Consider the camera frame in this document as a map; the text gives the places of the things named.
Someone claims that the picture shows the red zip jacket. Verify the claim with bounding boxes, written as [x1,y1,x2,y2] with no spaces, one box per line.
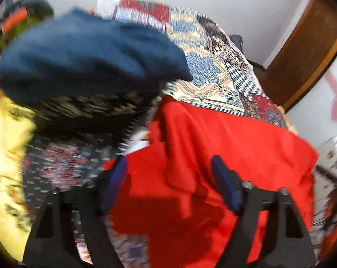
[104,95,320,268]

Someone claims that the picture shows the brown wooden door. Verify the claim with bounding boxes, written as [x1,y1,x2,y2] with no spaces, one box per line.
[263,0,337,112]

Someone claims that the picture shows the folded blue jeans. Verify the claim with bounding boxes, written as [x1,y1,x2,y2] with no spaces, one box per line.
[0,8,193,104]

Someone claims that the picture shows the yellow printed garment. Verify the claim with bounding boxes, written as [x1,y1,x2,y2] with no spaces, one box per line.
[0,100,38,257]

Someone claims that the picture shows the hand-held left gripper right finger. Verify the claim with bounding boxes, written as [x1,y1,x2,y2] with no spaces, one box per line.
[210,155,317,268]

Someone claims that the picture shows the dark grey garment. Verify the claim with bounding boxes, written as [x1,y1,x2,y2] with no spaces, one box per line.
[26,0,54,17]

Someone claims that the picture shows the green patterned table cloth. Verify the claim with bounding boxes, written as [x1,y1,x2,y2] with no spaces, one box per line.
[0,19,40,51]

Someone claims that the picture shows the patchwork printed blanket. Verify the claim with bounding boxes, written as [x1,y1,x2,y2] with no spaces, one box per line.
[20,0,288,268]

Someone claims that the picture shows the orange box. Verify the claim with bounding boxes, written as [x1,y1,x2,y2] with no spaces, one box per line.
[1,6,28,32]

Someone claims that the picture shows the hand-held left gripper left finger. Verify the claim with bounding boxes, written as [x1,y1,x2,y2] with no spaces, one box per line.
[23,155,128,268]

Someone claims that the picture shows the grey backpack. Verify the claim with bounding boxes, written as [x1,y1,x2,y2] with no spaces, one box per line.
[230,35,244,53]

